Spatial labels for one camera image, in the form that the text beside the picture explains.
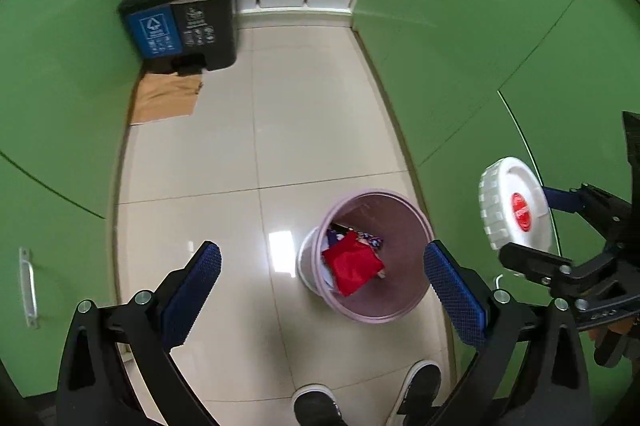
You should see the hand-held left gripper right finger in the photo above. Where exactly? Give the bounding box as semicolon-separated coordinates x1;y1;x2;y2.
422;240;591;426

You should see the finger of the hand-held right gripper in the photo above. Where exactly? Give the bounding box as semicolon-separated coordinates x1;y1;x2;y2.
542;182;631;247
499;242;619;291

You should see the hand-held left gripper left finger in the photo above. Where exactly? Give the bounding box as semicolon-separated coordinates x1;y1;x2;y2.
54;241;223;426

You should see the white lid with red label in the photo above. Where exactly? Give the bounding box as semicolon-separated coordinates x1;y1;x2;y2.
477;157;553;251

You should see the pink wastebasket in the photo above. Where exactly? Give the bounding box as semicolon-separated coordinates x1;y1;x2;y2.
297;190;435;324

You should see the black pouch with colourful print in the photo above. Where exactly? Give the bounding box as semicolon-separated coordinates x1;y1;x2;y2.
350;230;387;253

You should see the red wrapper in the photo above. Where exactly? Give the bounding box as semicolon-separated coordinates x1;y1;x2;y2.
321;236;386;297

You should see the black and blue trash bin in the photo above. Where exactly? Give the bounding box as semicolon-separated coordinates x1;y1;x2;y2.
117;0;240;72

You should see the person's right hand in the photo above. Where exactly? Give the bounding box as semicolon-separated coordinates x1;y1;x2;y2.
592;313;640;368

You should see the person's right black shoe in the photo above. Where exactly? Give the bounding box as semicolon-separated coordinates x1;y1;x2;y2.
387;361;443;426

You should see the person's black shoe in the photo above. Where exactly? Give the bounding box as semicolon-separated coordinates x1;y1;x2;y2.
292;384;346;426
387;361;443;426

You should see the person's left black shoe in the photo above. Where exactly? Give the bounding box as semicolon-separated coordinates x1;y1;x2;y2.
292;384;346;426

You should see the green cabinet under counter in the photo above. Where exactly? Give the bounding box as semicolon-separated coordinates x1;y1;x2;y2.
350;0;640;357

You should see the brown cardboard sheet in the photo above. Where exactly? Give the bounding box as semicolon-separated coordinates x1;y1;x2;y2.
130;72;205;125

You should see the metal cabinet handle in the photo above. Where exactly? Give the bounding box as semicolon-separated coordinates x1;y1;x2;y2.
19;247;40;329

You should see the green cabinet with metal handles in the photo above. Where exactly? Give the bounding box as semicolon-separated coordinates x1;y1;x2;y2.
0;0;146;407

